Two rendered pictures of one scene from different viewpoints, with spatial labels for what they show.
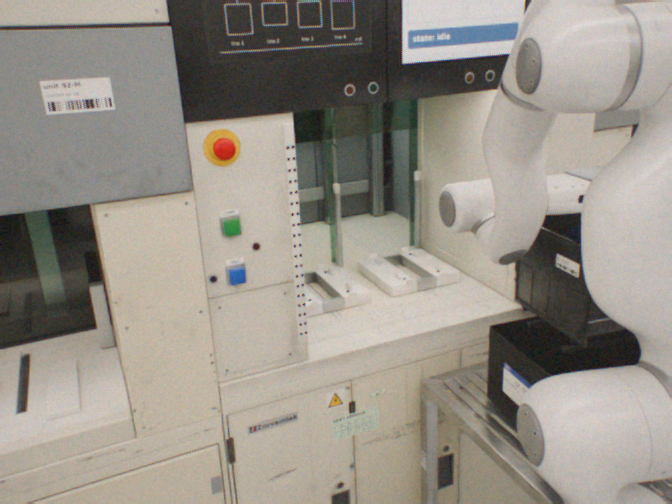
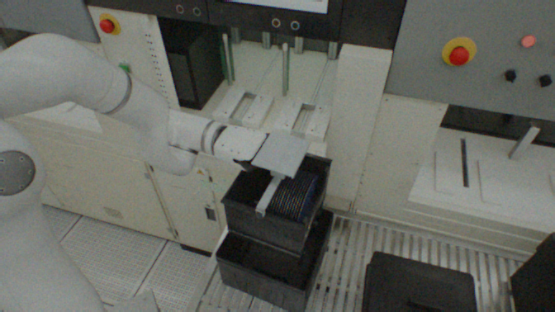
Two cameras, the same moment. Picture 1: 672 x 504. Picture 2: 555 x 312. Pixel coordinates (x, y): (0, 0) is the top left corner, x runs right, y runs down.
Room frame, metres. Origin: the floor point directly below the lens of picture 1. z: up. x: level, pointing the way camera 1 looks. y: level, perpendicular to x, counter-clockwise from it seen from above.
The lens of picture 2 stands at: (0.66, -0.85, 1.83)
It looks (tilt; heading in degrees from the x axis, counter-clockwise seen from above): 46 degrees down; 40
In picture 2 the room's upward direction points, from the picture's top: straight up
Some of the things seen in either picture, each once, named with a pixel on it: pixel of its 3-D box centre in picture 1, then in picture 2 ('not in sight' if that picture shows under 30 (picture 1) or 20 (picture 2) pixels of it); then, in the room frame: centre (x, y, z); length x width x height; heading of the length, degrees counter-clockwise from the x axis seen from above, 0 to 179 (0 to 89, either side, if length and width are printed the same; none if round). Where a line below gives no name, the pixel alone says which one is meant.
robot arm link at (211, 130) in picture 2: not in sight; (215, 138); (1.05, -0.33, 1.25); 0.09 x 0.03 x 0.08; 17
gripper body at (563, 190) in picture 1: (554, 193); (239, 145); (1.07, -0.39, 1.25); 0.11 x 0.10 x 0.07; 107
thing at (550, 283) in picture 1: (597, 256); (278, 194); (1.10, -0.49, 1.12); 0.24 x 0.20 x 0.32; 17
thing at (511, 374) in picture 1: (583, 381); (277, 247); (1.09, -0.49, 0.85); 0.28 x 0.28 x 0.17; 17
